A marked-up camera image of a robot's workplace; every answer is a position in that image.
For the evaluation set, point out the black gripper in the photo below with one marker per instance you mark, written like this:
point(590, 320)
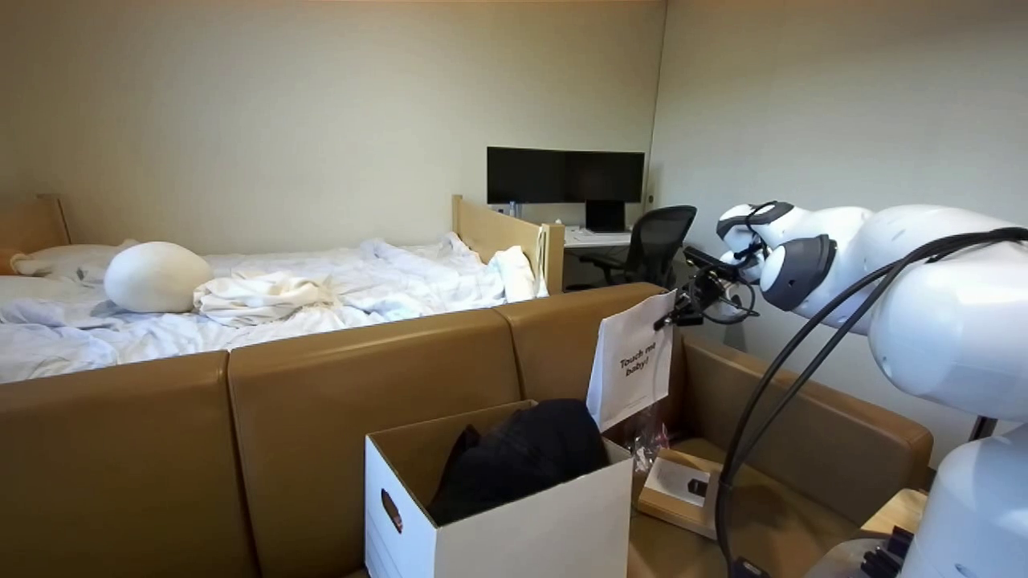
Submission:
point(726, 282)

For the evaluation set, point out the white paper sheet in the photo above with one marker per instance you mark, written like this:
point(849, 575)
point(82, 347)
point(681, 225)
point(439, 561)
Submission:
point(632, 364)

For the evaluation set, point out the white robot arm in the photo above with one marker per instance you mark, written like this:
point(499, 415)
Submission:
point(944, 324)

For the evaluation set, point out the white cardboard storage box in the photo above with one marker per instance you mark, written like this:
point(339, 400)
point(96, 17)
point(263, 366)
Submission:
point(534, 533)

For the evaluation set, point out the black office chair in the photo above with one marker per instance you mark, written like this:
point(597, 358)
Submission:
point(653, 243)

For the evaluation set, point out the white desk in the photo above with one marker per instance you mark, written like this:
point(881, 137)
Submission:
point(597, 240)

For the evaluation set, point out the crinkled clear plastic bag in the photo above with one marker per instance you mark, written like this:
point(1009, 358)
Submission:
point(648, 443)

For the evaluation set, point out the black computer monitor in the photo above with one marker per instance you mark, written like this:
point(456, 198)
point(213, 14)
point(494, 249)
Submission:
point(566, 178)

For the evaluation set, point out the small brown labelled carton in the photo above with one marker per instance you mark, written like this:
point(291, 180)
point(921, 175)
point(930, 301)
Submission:
point(681, 491)

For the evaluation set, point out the black garment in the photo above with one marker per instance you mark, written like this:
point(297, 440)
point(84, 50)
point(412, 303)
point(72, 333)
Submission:
point(520, 453)

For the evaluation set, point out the light wooden robot table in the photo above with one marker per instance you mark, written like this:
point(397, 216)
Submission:
point(899, 511)

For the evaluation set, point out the white rumpled bedding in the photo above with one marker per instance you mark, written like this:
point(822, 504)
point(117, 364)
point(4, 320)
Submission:
point(279, 295)

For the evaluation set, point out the round white pillow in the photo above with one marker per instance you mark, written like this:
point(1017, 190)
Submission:
point(157, 279)

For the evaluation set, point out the flat white pillow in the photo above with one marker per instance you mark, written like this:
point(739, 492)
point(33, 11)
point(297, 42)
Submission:
point(66, 261)

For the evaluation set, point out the wooden bed frame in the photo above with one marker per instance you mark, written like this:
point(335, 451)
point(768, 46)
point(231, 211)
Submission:
point(504, 229)

